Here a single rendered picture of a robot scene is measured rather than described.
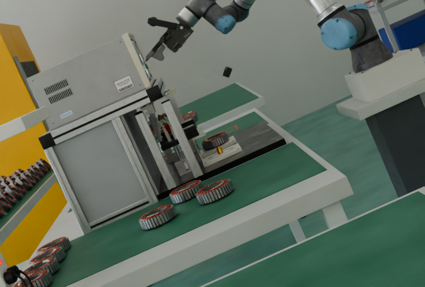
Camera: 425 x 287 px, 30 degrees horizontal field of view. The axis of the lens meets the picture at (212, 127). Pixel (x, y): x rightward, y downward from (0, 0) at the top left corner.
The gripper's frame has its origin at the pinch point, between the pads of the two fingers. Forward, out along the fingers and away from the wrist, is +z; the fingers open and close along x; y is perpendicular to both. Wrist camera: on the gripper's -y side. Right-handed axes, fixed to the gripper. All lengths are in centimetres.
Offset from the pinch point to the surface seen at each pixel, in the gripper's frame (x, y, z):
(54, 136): -42, -5, 39
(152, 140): -40.9, 20.2, 18.8
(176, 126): -40.1, 23.5, 9.8
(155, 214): -81, 33, 31
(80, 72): -28.6, -13.6, 18.2
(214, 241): -118, 44, 20
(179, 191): -62, 36, 23
